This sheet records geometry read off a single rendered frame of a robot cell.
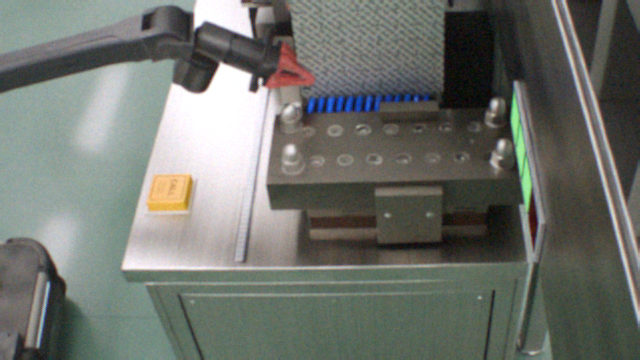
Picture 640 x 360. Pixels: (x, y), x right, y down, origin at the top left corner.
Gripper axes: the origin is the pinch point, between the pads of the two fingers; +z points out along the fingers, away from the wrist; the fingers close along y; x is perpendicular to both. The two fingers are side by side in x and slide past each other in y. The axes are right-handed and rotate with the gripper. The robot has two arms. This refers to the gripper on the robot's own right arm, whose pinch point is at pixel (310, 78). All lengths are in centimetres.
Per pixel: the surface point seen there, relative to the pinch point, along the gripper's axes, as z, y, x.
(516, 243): 36.8, 21.9, 1.5
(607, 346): 12, 70, 40
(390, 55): 9.4, 0.2, 10.4
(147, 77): -19, -139, -135
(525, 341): 91, -13, -64
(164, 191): -15.3, 10.9, -25.6
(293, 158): -0.8, 17.7, -1.6
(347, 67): 4.4, 0.3, 5.0
